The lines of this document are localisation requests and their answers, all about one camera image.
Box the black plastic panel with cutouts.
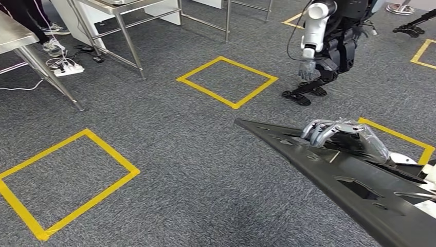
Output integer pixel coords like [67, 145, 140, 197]
[234, 118, 436, 247]

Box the white power strip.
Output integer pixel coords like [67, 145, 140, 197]
[52, 62, 85, 77]

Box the black stand leg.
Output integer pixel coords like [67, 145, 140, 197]
[392, 8, 436, 38]

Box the white cabinet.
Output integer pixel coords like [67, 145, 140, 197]
[51, 0, 182, 49]

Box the person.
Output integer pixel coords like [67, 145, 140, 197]
[0, 0, 71, 58]

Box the chrome stanchion base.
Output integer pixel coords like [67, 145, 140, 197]
[386, 0, 417, 16]

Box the black and white humanoid robot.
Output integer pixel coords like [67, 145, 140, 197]
[282, 0, 379, 107]

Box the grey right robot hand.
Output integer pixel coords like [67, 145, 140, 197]
[300, 118, 391, 164]

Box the white floor cable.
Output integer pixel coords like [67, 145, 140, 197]
[0, 78, 46, 92]

